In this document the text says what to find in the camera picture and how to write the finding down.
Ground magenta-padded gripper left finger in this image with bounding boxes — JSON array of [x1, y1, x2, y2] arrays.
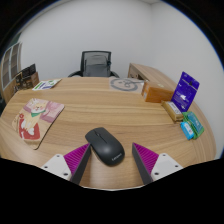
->
[[41, 143, 92, 185]]

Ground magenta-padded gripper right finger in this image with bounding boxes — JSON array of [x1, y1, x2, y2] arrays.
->
[[131, 142, 184, 185]]

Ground black computer mouse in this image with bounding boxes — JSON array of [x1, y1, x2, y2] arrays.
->
[[84, 126, 126, 167]]

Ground small blue pack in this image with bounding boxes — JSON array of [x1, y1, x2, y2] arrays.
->
[[179, 121, 195, 141]]

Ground green flat pack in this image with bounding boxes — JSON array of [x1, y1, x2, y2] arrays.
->
[[182, 111, 205, 140]]

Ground small tan box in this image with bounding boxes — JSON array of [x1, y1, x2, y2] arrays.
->
[[161, 100, 184, 123]]

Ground orange-brown cardboard box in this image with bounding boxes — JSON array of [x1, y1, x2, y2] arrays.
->
[[141, 81, 175, 104]]

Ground purple hanging package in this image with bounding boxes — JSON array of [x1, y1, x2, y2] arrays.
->
[[171, 71, 200, 113]]

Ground white leaflet with coloured print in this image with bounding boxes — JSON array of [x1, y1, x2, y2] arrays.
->
[[32, 78, 62, 91]]

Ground small brown cardboard box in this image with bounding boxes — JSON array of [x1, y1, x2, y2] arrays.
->
[[13, 74, 24, 93]]

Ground black cardboard box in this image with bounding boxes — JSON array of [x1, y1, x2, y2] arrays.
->
[[20, 63, 37, 79]]

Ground black mesh office chair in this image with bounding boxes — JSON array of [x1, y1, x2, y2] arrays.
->
[[68, 50, 120, 78]]

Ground wooden shelf unit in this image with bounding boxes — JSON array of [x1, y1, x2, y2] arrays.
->
[[0, 41, 24, 101]]

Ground grey backpack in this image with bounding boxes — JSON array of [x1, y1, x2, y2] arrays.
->
[[83, 54, 111, 78]]

